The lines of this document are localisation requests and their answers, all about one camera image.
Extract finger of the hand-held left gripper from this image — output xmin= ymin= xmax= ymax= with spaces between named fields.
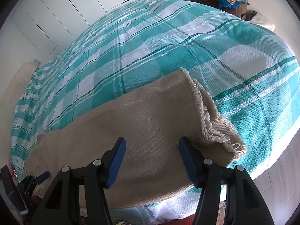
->
xmin=31 ymin=172 xmax=51 ymax=185

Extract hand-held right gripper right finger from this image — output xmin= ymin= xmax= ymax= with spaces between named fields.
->
xmin=178 ymin=136 xmax=270 ymax=225

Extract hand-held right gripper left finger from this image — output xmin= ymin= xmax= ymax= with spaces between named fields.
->
xmin=35 ymin=137 xmax=127 ymax=225

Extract white bag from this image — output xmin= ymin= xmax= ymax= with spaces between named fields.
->
xmin=242 ymin=10 xmax=276 ymax=31

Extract white wardrobe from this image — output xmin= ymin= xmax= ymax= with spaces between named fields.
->
xmin=12 ymin=0 xmax=162 ymax=61

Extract wicker basket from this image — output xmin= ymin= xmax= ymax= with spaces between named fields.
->
xmin=224 ymin=3 xmax=249 ymax=20

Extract beige headboard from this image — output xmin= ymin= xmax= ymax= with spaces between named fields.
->
xmin=14 ymin=62 xmax=39 ymax=87

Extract teal plaid bed cover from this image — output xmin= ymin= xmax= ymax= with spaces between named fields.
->
xmin=10 ymin=0 xmax=300 ymax=221

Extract beige pants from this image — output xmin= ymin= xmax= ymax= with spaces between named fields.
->
xmin=23 ymin=67 xmax=248 ymax=210

